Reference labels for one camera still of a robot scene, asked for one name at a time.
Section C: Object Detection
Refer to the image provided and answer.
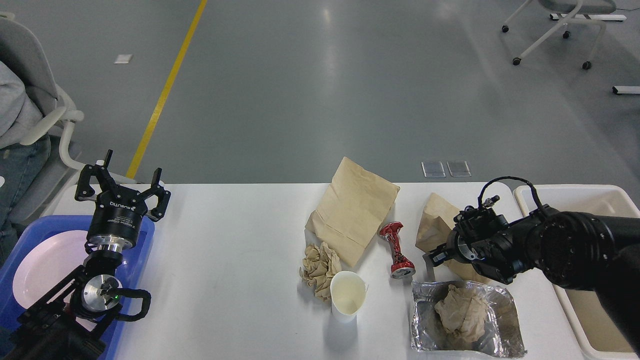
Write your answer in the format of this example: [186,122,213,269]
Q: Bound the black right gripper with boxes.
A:
[423,206,511,281]

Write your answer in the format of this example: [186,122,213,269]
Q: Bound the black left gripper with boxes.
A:
[74,149,172,253]

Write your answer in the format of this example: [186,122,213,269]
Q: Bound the brown paper wad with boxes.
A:
[434,284,489,343]

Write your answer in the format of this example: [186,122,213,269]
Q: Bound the pink plate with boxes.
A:
[13,230,88,309]

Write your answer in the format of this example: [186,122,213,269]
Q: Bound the large brown paper bag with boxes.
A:
[305,157,400,268]

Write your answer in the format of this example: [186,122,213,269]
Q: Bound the silver foil wrapper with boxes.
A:
[409,280,527,358]

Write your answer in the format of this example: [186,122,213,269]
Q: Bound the brown napkin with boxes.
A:
[298,241,342,302]

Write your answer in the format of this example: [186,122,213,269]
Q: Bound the pink mug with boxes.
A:
[70,311,98,331]

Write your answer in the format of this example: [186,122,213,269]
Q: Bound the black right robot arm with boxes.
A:
[428,177,640,354]

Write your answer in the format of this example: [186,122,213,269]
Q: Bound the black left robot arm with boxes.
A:
[6,150,171,360]

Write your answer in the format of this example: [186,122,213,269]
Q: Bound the crushed red can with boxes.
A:
[378,221,416,280]

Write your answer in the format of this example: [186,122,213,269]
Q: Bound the blue plastic tray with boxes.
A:
[0,215,154,360]

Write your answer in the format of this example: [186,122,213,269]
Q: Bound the left floor plate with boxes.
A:
[421,161,447,179]

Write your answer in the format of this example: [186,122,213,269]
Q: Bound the floor plate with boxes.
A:
[421,161,447,179]
[446,161,472,178]

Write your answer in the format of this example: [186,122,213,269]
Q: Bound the right floor plate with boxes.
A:
[446,161,472,178]

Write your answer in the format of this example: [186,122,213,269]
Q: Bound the white paper cup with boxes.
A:
[329,270,368,324]

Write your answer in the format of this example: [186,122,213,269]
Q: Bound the seated person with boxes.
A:
[0,63,51,264]

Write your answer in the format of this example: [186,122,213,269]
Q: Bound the white floor tag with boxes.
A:
[113,54,133,65]

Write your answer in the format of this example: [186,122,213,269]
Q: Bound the white plastic bin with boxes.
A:
[509,184,639,360]

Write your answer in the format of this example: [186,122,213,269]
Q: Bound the grey office chair left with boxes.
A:
[1,17,89,228]

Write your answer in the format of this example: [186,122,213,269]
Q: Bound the white bar on floor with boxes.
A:
[612,85,640,96]

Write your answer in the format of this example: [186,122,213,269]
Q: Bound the white bar far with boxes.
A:
[549,13,627,22]

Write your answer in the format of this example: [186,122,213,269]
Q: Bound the white rolling chair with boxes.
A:
[511,0,617,71]

